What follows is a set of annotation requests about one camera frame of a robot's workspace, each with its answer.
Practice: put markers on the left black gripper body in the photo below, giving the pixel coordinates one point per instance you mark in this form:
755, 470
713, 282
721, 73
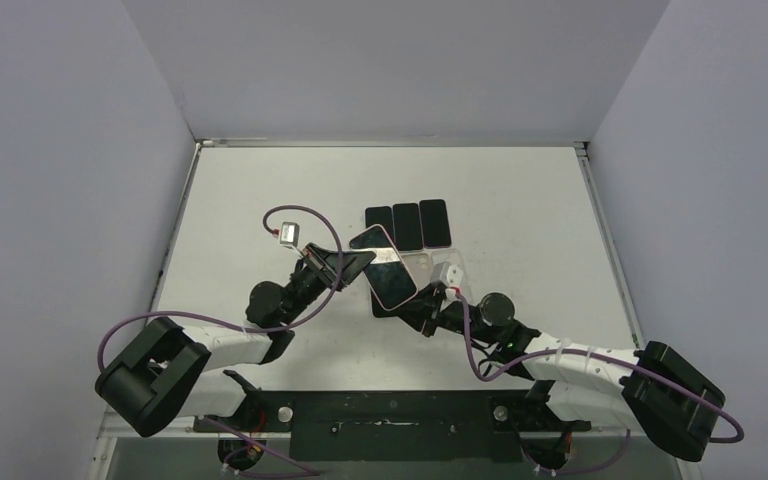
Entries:
313, 280

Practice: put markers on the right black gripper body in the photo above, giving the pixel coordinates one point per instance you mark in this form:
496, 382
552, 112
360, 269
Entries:
432, 307

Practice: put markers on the phone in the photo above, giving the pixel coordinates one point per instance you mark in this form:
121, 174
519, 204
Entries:
435, 224
379, 215
387, 275

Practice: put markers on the black phone case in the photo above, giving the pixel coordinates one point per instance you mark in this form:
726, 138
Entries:
378, 311

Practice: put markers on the beige phone case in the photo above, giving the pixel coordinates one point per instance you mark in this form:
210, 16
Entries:
420, 267

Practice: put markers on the clear phone case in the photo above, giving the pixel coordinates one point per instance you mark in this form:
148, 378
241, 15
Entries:
453, 255

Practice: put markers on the black smartphone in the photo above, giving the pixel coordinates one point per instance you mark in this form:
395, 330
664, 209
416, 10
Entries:
407, 227

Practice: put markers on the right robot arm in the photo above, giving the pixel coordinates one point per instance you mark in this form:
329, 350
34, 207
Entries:
653, 390

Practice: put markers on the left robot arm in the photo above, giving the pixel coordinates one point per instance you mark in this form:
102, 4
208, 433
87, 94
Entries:
170, 371

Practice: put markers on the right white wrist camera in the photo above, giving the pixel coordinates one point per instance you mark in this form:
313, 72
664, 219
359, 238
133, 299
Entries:
448, 275

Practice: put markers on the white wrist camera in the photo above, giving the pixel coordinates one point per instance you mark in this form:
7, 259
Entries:
288, 235
448, 275

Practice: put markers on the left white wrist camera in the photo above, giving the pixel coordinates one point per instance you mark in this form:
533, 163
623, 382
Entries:
288, 235

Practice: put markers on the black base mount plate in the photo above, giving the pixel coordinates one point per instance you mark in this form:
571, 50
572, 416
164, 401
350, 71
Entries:
401, 425

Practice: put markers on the aluminium table frame rail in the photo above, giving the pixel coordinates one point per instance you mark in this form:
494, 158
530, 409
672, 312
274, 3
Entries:
410, 142

